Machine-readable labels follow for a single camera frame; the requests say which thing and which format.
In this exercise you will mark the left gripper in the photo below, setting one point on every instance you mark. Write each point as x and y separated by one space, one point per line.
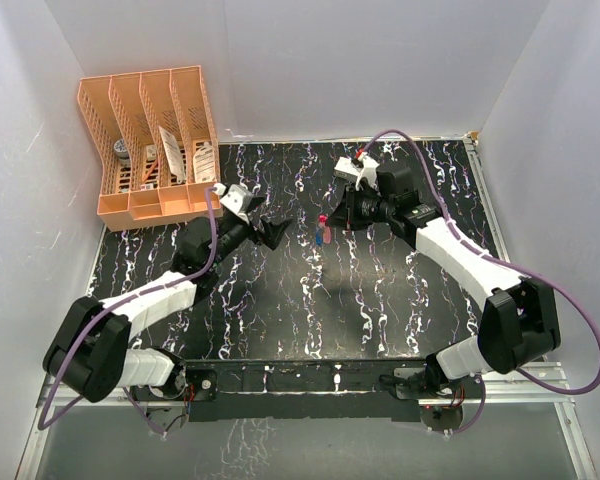
271 232

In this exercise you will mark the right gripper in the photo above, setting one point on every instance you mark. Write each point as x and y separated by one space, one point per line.
339 218

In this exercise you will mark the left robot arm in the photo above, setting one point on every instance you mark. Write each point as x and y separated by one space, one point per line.
91 354

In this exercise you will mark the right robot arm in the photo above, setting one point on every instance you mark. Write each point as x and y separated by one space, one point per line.
519 321

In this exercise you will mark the white box on table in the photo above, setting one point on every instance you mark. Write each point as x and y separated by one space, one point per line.
346 170

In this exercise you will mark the white labelled packet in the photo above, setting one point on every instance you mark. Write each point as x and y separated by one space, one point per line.
204 163

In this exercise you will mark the white paper packet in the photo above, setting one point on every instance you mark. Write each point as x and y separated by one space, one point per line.
173 154

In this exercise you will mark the orange pen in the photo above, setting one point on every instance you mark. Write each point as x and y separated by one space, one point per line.
151 169

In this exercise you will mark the round tin in organizer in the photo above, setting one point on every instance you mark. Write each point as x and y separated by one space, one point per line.
120 150

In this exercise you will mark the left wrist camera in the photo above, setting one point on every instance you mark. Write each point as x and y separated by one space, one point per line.
234 198

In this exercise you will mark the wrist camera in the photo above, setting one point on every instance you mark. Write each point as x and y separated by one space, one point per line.
234 198
366 168

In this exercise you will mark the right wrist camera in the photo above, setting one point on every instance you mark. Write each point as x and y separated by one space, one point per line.
366 168

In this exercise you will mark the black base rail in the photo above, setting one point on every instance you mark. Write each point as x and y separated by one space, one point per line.
298 389

